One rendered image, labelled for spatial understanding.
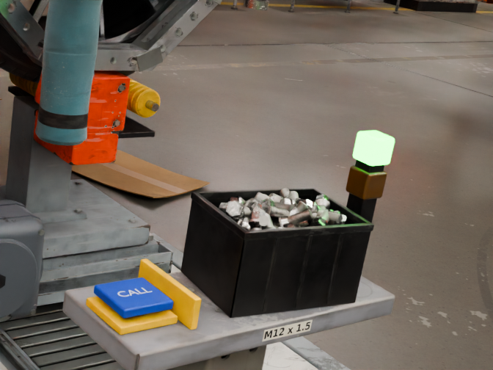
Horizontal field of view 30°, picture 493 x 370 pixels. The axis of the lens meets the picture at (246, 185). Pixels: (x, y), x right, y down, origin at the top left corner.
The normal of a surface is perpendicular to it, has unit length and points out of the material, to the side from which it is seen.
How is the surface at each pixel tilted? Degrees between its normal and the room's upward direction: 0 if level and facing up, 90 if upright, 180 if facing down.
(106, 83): 90
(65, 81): 93
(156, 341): 0
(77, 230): 0
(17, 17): 90
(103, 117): 90
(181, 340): 0
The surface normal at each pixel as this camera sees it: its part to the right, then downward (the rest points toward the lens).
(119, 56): 0.62, 0.34
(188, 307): -0.77, 0.07
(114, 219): 0.17, -0.94
